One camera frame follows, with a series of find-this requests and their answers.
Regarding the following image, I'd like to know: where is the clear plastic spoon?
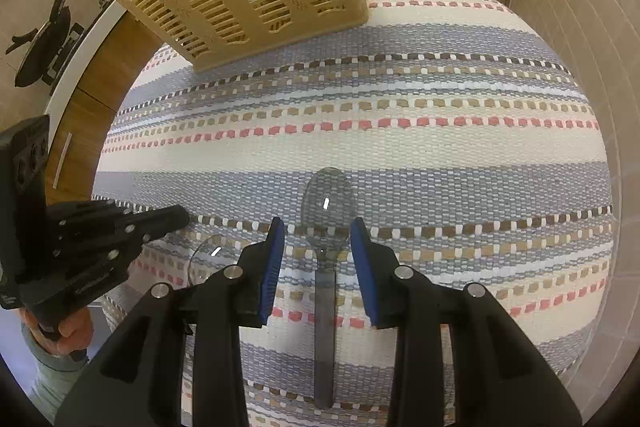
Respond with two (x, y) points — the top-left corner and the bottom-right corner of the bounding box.
(301, 168), (358, 410)
(189, 234), (251, 289)

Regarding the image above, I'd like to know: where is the person's left hand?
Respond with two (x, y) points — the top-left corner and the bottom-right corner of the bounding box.
(22, 304), (95, 358)

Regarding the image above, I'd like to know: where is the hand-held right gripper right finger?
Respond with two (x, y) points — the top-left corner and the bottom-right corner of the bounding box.
(349, 216), (583, 427)

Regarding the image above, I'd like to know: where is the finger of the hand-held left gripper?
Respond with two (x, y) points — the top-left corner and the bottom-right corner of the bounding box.
(47, 199), (191, 259)

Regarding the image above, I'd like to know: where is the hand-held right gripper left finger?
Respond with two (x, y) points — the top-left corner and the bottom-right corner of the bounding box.
(54, 216), (287, 427)

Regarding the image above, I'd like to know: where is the striped woven rug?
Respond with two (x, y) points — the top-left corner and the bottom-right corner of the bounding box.
(92, 0), (615, 427)

